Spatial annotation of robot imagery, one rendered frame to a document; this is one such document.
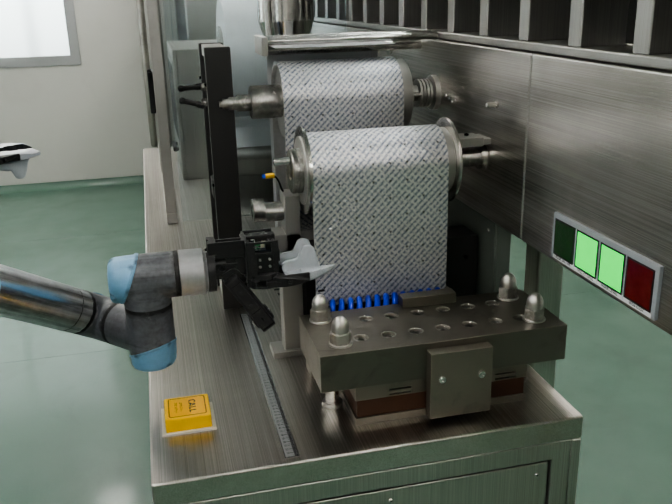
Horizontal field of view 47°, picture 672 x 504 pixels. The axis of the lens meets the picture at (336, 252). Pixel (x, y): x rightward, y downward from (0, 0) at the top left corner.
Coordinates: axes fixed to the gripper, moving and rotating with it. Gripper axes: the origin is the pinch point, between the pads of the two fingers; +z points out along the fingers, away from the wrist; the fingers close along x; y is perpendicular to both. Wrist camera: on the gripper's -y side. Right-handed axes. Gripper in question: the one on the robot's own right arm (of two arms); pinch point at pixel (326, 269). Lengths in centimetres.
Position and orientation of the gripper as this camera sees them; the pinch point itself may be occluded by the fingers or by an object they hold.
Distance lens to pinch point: 129.4
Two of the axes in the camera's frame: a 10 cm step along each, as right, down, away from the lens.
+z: 9.7, -1.0, 2.2
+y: -0.2, -9.5, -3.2
